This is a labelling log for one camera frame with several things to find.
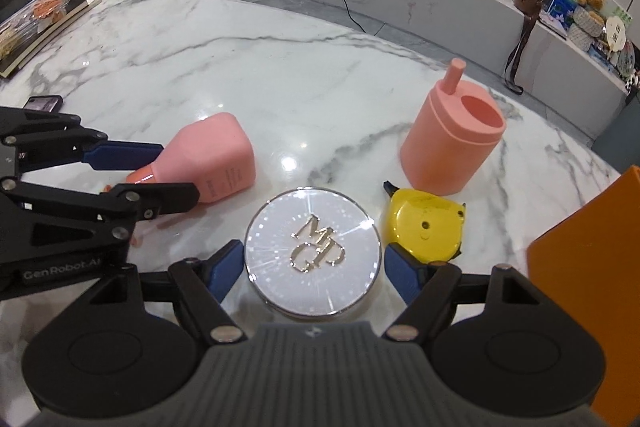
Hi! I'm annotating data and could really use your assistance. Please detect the clear plastic food container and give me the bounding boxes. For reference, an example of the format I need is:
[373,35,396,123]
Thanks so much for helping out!
[0,0,72,58]

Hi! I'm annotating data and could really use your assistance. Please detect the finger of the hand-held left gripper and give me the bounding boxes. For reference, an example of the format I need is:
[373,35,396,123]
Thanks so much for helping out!
[0,179,202,264]
[0,107,165,182]

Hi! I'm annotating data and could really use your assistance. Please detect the silver round compact case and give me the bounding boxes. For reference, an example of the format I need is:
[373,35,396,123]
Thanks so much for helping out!
[243,188,385,322]

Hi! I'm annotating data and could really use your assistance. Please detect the grey-green pedal bin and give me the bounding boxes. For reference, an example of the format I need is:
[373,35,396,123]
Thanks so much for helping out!
[596,118,640,174]

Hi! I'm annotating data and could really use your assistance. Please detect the dark smartphone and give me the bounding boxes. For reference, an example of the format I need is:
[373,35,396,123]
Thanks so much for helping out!
[24,94,64,113]

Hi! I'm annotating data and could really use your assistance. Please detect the yellow tape measure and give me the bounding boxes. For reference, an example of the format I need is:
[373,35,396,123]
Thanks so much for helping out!
[382,180,469,264]

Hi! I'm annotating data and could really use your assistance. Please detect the white woven basket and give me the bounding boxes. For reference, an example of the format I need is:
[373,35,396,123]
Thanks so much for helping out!
[567,24,602,54]
[571,4,605,28]

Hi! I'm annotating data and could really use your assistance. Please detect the pink plastic bottle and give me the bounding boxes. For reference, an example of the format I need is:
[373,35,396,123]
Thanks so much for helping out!
[125,112,259,206]

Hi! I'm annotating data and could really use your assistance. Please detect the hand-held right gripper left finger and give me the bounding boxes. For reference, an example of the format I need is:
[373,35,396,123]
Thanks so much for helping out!
[87,239,247,344]

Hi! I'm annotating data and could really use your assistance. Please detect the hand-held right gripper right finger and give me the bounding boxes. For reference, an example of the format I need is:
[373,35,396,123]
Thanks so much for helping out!
[382,243,543,342]

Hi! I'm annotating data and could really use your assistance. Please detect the white flower-shaped fan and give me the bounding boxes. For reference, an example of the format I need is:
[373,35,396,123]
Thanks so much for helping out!
[604,17,629,51]

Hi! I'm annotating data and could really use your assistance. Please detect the pink cup with straw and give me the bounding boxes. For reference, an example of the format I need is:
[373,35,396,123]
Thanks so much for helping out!
[400,58,507,196]

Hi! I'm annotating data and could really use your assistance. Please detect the blue printed box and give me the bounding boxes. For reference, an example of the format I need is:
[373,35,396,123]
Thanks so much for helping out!
[547,0,576,28]

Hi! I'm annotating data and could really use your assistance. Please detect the dark flat tray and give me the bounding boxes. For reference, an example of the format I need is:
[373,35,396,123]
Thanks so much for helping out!
[0,0,104,80]

